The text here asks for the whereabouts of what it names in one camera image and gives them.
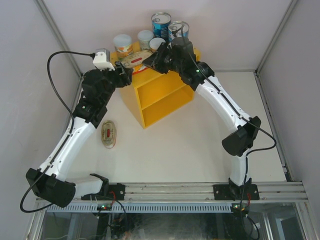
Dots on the yellow wooden shelf cabinet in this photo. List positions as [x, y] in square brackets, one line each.
[153, 96]

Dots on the black base bracket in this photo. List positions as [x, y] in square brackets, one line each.
[227, 192]
[112, 192]

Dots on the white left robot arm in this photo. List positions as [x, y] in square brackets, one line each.
[49, 181]

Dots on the black left base bracket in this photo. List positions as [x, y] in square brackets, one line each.
[112, 192]

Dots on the right aluminium frame post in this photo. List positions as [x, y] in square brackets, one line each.
[283, 22]

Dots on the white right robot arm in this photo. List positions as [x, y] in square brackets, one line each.
[243, 129]

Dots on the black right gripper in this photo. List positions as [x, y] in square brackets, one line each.
[154, 60]

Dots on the oval fish tin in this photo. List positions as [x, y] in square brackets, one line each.
[108, 134]
[135, 61]

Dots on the grey slotted cable duct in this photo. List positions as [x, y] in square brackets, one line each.
[94, 207]

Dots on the left aluminium frame post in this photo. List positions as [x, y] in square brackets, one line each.
[47, 16]

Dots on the green label can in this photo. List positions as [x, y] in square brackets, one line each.
[144, 38]

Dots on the orange can with white lid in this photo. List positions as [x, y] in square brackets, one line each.
[123, 46]

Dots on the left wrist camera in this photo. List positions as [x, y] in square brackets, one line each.
[101, 60]

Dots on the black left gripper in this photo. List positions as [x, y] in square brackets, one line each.
[121, 83]

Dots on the blue soup can with noodles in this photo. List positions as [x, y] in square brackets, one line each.
[178, 29]

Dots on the orange label can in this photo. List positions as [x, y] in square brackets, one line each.
[155, 43]

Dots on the aluminium mounting rail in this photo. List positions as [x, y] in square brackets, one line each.
[269, 192]

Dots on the black right base bracket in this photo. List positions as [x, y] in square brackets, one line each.
[227, 192]

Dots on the aluminium frame post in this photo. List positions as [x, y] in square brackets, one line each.
[283, 22]
[47, 16]

